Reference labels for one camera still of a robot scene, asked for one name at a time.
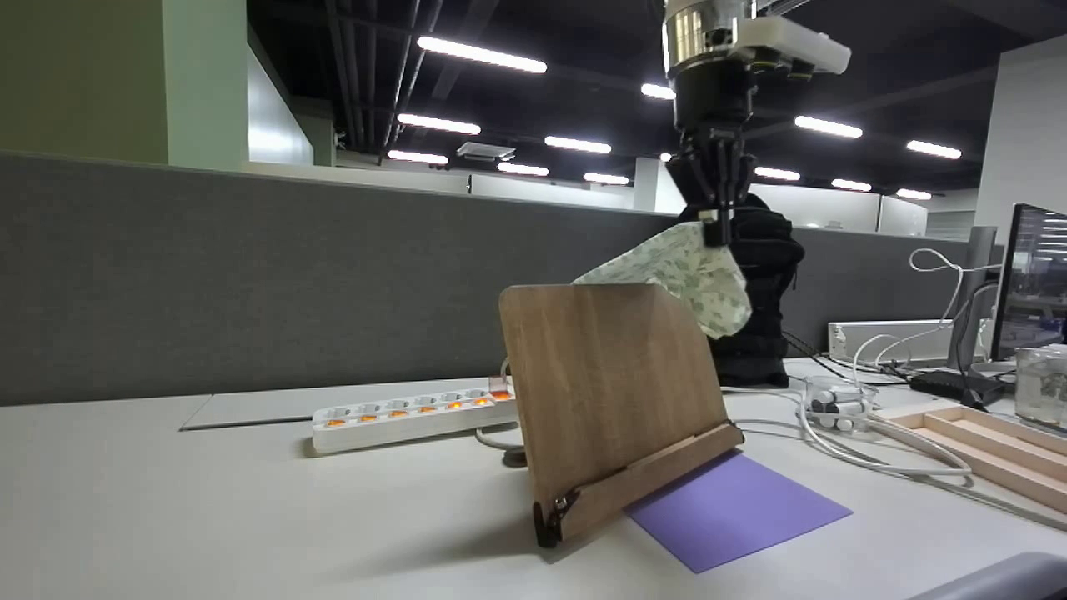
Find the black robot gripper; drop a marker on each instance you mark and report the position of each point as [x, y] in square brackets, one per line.
[713, 104]

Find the patterned white green cloth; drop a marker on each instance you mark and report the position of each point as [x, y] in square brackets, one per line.
[706, 278]

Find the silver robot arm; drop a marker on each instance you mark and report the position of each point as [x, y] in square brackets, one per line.
[701, 31]

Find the wooden book stand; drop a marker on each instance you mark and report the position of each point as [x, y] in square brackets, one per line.
[619, 398]

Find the white rectangular box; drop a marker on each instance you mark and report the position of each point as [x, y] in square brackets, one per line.
[889, 341]

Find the white power strip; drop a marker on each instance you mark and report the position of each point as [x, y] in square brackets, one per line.
[414, 418]

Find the computer monitor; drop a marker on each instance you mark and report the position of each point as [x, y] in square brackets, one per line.
[1030, 295]

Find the purple paper sheet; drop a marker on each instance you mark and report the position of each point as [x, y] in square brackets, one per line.
[730, 510]

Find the clear plastic container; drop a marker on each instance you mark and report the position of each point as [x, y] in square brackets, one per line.
[1042, 384]

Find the grey partition divider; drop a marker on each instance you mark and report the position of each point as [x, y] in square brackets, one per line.
[148, 283]

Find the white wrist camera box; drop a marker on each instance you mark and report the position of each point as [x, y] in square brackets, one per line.
[793, 44]

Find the wooden tray frame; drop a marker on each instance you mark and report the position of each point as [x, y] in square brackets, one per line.
[1007, 454]

